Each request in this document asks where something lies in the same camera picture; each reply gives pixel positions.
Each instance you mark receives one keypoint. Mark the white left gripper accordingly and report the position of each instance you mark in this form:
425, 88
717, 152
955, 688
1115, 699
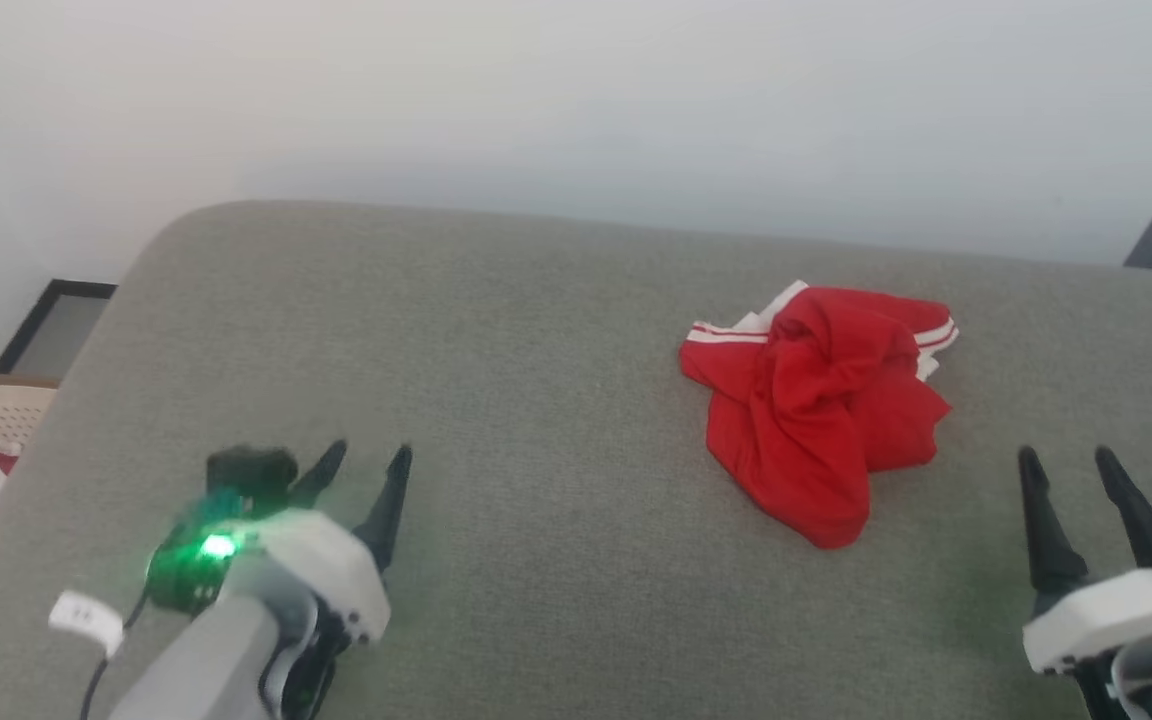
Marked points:
331, 570

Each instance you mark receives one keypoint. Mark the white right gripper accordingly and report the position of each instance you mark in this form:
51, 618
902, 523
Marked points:
1106, 610

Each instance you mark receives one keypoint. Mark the red garment with white stripes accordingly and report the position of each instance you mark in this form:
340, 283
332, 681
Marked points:
816, 420

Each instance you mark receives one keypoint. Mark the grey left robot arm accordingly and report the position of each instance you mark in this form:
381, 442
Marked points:
206, 660

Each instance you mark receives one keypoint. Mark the grey fabric sofa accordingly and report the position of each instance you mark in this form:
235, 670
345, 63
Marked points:
536, 450

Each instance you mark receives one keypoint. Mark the black framed panel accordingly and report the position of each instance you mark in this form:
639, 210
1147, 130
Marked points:
51, 330

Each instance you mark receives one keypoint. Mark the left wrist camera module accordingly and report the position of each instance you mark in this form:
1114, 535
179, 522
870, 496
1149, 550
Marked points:
236, 475

